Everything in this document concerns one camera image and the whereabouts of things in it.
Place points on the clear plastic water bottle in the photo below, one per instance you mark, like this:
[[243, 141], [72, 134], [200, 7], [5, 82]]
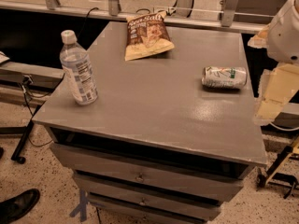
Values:
[[77, 66]]

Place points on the brown sea salt chip bag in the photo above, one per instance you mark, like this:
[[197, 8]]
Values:
[[147, 36]]

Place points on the black leather shoe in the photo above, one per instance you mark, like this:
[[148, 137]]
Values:
[[17, 207]]

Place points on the white green soda can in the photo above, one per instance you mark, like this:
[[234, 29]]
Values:
[[224, 77]]

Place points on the grey drawer cabinet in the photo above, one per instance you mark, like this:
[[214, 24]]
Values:
[[157, 144]]

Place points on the yellow black floor stand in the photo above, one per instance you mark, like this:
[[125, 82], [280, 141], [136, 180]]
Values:
[[289, 152]]

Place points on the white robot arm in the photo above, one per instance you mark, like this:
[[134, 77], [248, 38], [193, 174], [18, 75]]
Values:
[[280, 38]]

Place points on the black stand leg with wheel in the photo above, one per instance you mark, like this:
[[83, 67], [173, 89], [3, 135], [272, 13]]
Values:
[[24, 132]]

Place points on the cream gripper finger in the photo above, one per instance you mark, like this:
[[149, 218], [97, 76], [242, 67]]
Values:
[[259, 41], [276, 88]]

